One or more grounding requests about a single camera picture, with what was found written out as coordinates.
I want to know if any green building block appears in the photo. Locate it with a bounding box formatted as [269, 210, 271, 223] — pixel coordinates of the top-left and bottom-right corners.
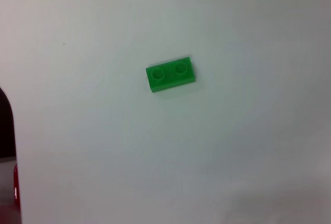
[145, 56, 196, 94]

